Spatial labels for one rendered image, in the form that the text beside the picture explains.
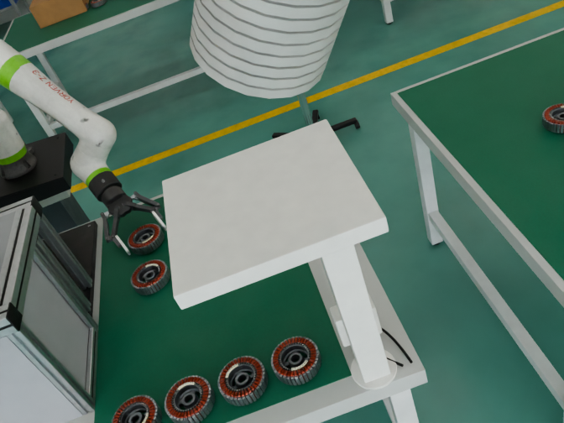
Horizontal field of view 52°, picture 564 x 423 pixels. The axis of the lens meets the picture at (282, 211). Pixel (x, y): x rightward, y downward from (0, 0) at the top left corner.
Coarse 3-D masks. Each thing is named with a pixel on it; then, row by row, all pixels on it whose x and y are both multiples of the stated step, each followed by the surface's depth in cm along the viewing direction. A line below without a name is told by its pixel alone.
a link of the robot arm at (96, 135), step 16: (32, 64) 183; (16, 80) 179; (32, 80) 180; (48, 80) 182; (32, 96) 180; (48, 96) 180; (64, 96) 181; (48, 112) 182; (64, 112) 180; (80, 112) 180; (80, 128) 179; (96, 128) 179; (112, 128) 182; (80, 144) 183; (96, 144) 180; (112, 144) 184
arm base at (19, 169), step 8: (32, 152) 235; (24, 160) 225; (32, 160) 227; (0, 168) 224; (8, 168) 222; (16, 168) 223; (24, 168) 224; (32, 168) 226; (8, 176) 223; (16, 176) 224
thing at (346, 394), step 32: (96, 256) 184; (96, 288) 173; (320, 288) 147; (96, 320) 162; (384, 320) 134; (352, 352) 130; (352, 384) 124; (416, 384) 124; (256, 416) 125; (288, 416) 122; (320, 416) 123
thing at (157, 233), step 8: (152, 224) 182; (136, 232) 182; (144, 232) 183; (152, 232) 182; (160, 232) 178; (128, 240) 180; (136, 240) 180; (144, 240) 179; (152, 240) 176; (160, 240) 178; (136, 248) 176; (144, 248) 176; (152, 248) 177
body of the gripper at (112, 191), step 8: (104, 192) 183; (112, 192) 183; (120, 192) 184; (104, 200) 183; (112, 200) 183; (120, 200) 185; (128, 200) 185; (112, 208) 183; (120, 208) 183; (128, 208) 184; (120, 216) 183
